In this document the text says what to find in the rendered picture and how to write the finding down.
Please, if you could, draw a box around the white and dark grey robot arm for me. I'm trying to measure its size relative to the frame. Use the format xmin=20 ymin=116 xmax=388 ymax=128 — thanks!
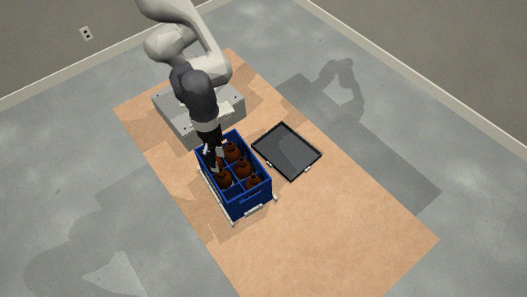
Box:
xmin=135 ymin=0 xmax=235 ymax=132

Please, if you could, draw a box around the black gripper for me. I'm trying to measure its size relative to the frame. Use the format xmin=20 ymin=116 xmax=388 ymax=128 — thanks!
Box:
xmin=196 ymin=124 xmax=224 ymax=173

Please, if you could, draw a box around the brown bottle with red label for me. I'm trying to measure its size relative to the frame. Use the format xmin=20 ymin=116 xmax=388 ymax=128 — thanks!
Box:
xmin=206 ymin=155 xmax=224 ymax=174

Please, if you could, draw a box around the blue plastic crate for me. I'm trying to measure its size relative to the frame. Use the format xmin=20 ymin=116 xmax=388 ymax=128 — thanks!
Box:
xmin=198 ymin=136 xmax=273 ymax=222

